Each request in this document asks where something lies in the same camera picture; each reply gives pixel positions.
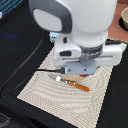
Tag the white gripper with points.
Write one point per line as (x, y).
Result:
(79, 60)

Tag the light blue cup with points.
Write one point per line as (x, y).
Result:
(52, 37)

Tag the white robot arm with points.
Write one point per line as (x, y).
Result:
(81, 43)

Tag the brown wooden board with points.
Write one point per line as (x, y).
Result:
(116, 30)

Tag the white woven placemat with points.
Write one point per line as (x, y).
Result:
(77, 107)

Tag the beige bowl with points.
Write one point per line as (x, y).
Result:
(124, 16)

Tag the blue dish rack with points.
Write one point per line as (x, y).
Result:
(7, 5)

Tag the fork with orange handle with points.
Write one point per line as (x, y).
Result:
(74, 84)

